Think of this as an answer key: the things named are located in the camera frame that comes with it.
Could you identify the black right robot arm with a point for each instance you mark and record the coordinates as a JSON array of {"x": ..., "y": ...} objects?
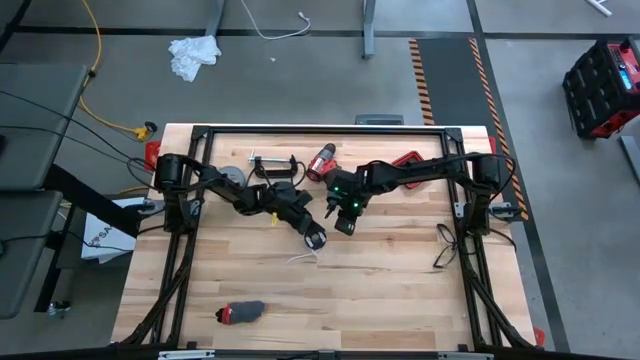
[{"x": 425, "y": 170}]

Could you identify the black desk base beam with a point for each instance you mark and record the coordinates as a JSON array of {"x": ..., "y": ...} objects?
[{"x": 90, "y": 200}]

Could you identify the red table clamp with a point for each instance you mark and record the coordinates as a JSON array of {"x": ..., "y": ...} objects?
[
  {"x": 152, "y": 150},
  {"x": 538, "y": 336}
]

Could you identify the silver aluminium bar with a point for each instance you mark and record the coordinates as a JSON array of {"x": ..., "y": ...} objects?
[
  {"x": 465, "y": 356},
  {"x": 186, "y": 355}
]

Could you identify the black red tool crate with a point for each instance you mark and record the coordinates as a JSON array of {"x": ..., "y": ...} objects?
[{"x": 595, "y": 90}]

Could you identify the dark grey box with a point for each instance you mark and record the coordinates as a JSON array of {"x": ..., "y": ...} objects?
[{"x": 378, "y": 119}]

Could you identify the grey desk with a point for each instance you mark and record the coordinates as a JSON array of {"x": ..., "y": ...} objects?
[
  {"x": 35, "y": 125},
  {"x": 25, "y": 250}
]

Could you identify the white printed bag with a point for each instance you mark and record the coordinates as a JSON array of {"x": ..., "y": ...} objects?
[{"x": 107, "y": 245}]

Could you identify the white crumpled cloth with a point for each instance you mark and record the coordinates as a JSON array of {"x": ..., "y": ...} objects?
[{"x": 192, "y": 52}]

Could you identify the grey duct tape roll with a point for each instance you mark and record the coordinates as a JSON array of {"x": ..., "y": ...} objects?
[{"x": 232, "y": 174}]

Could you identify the red square tray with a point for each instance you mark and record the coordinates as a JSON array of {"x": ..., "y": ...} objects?
[{"x": 407, "y": 159}]

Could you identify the grey board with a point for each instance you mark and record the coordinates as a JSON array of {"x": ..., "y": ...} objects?
[{"x": 631, "y": 157}]

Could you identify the dark-framed safety glasses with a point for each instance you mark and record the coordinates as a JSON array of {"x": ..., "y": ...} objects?
[{"x": 445, "y": 257}]

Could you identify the grey desk leg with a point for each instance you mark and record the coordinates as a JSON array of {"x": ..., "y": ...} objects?
[
  {"x": 369, "y": 30},
  {"x": 215, "y": 17}
]

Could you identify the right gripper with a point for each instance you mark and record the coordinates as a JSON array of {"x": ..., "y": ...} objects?
[{"x": 347, "y": 192}]

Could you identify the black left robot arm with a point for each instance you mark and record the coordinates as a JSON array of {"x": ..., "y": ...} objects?
[{"x": 220, "y": 187}]

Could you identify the hazard-striped floor mat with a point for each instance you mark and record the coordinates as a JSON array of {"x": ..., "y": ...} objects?
[{"x": 450, "y": 80}]

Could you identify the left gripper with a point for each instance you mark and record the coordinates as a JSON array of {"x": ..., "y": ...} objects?
[{"x": 292, "y": 202}]

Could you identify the black C-clamp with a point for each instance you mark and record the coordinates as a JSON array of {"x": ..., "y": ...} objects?
[{"x": 275, "y": 174}]

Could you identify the black aluminium rig frame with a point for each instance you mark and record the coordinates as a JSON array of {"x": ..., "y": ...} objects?
[{"x": 325, "y": 130}]

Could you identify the white pipe piece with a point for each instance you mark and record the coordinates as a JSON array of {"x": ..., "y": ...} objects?
[{"x": 599, "y": 7}]

